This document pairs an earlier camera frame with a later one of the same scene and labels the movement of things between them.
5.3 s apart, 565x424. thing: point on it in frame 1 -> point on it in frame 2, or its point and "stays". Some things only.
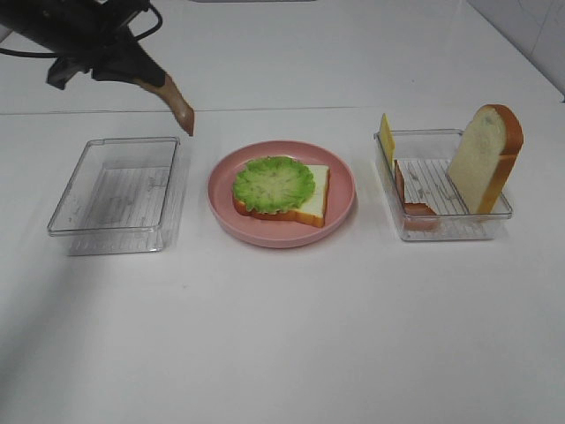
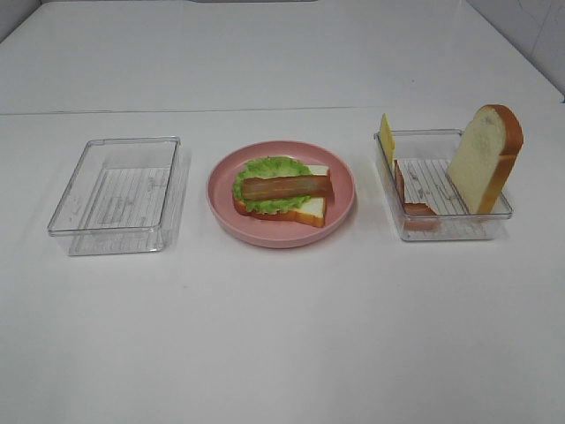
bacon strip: x=184 y=112 -> x=257 y=188
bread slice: x=312 y=211 stays
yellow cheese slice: x=387 y=140 stays
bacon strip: x=417 y=216 stays
